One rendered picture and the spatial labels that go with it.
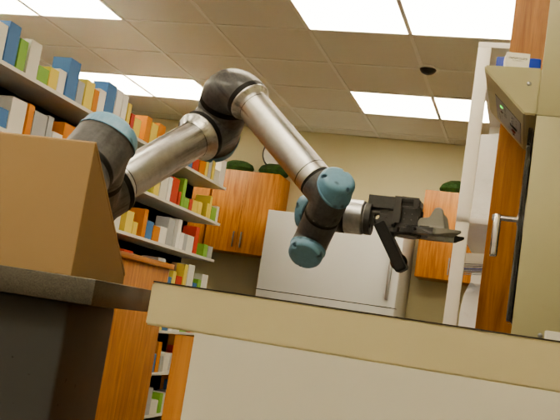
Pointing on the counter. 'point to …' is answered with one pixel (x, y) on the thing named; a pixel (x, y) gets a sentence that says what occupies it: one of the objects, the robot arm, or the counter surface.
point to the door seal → (522, 235)
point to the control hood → (515, 94)
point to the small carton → (517, 60)
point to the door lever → (498, 231)
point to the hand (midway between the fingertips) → (457, 238)
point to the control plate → (507, 118)
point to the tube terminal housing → (542, 204)
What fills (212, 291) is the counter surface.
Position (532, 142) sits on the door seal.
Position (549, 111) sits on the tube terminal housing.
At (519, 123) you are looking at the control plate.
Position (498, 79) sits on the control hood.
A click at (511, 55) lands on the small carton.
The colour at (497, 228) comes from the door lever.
